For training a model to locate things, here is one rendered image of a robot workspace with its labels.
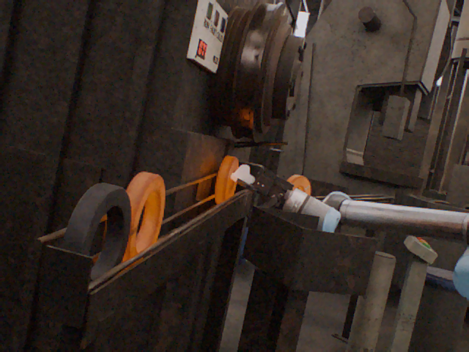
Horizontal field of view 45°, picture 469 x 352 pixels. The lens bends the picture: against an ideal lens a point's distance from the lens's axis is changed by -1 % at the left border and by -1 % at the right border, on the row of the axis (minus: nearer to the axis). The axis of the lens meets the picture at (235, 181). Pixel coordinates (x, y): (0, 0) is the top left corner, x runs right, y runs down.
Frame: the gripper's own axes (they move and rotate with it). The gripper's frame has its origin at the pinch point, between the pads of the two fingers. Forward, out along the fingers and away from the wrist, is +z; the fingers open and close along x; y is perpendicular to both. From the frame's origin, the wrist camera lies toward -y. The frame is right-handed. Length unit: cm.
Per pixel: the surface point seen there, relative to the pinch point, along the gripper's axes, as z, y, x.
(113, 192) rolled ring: -2, 0, 94
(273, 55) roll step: 4.9, 39.2, 0.9
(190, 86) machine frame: 17.2, 18.8, 22.6
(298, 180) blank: -16, 5, -62
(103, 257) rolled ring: -4, -13, 88
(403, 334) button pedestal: -87, -33, -80
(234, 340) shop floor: -25, -72, -72
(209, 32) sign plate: 19.7, 34.5, 21.9
